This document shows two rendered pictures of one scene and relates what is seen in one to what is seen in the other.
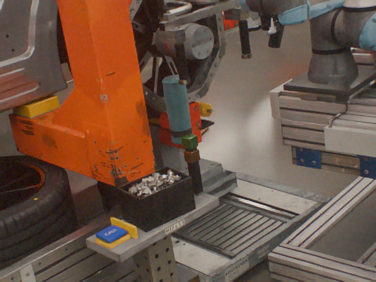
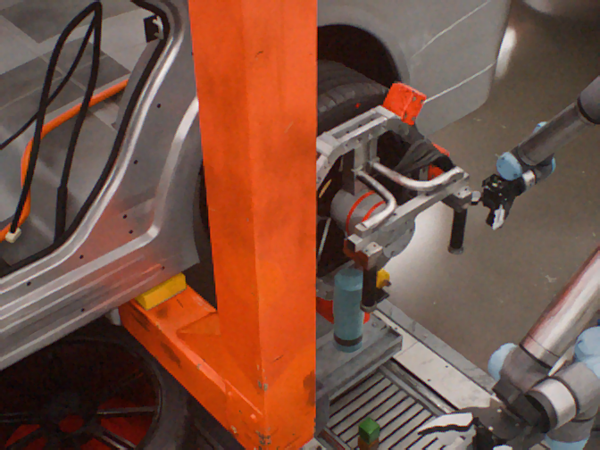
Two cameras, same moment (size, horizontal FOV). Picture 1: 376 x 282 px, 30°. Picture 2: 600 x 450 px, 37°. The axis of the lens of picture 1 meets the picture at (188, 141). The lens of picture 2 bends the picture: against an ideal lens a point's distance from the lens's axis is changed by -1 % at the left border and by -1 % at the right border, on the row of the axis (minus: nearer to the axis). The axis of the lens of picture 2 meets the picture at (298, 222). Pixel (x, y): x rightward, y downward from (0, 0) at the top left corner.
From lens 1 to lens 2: 1.24 m
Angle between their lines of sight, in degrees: 18
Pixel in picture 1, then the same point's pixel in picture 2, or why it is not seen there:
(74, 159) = (204, 396)
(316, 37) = not seen: hidden behind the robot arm
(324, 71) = not seen: hidden behind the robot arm
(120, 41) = (296, 317)
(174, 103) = (346, 311)
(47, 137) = (168, 349)
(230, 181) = (394, 346)
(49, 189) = (168, 436)
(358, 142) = not seen: outside the picture
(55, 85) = (184, 264)
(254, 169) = (422, 295)
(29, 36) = (155, 209)
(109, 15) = (288, 294)
